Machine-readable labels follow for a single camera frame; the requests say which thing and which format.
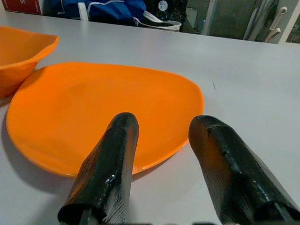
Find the orange bowl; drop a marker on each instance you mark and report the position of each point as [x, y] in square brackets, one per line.
[16, 61]

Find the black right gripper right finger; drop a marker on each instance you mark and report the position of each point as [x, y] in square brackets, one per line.
[234, 173]

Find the black device with white dial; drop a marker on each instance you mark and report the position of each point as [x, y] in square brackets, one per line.
[164, 5]

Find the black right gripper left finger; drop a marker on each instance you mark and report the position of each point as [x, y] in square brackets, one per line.
[110, 164]

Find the blue white bag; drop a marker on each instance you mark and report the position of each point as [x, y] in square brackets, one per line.
[112, 9]

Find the orange plate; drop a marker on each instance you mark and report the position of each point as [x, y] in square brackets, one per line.
[82, 110]

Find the red cardboard box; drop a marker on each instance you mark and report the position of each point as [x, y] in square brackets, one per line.
[21, 5]

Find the white glass-door cabinet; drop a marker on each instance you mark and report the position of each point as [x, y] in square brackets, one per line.
[234, 18]

